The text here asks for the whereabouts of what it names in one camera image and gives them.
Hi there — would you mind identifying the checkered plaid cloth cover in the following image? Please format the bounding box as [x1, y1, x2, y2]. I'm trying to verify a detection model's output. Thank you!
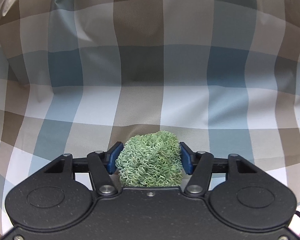
[0, 0, 300, 237]

